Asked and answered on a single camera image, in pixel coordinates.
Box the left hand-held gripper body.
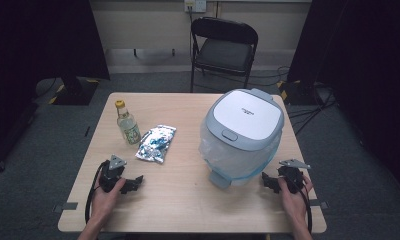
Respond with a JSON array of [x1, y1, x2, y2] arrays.
[[98, 154, 128, 194]]

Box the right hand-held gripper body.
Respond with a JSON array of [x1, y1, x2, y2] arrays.
[[277, 158, 312, 195]]

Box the clear plastic bin liner bag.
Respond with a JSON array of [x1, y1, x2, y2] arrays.
[[198, 119, 283, 186]]

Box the silver blue foil packet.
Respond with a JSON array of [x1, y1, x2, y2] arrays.
[[135, 124, 178, 165]]

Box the clear bottle with yellow cap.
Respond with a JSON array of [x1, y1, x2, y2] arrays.
[[114, 99, 143, 146]]

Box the grey white lidded trash can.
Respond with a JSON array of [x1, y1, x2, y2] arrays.
[[198, 87, 286, 191]]

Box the person's right hand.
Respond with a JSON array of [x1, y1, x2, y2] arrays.
[[277, 174, 314, 228]]

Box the person's left hand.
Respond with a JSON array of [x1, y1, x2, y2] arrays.
[[89, 177, 127, 228]]

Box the black stand base striped tape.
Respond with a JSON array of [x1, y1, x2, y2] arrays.
[[48, 74, 100, 107], [276, 79, 323, 107]]

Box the black folding chair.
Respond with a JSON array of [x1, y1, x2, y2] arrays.
[[189, 16, 259, 94]]

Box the black curtain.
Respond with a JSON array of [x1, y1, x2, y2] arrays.
[[0, 0, 111, 158], [287, 0, 400, 198]]

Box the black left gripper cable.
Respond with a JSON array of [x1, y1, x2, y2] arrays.
[[84, 161, 108, 225]]

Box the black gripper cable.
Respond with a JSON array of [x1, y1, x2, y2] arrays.
[[287, 178, 313, 234], [84, 161, 108, 225]]

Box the grey table bracket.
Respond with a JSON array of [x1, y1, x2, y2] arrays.
[[309, 198, 330, 211], [52, 201, 79, 214]]

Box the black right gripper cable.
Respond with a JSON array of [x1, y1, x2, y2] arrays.
[[287, 178, 313, 234]]

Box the black floor cables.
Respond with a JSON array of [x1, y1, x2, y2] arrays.
[[254, 65, 338, 136]]

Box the black wall outlet cable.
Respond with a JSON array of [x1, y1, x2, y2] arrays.
[[186, 6, 194, 58]]

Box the white wall outlet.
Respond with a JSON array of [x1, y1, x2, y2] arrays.
[[183, 0, 207, 14]]

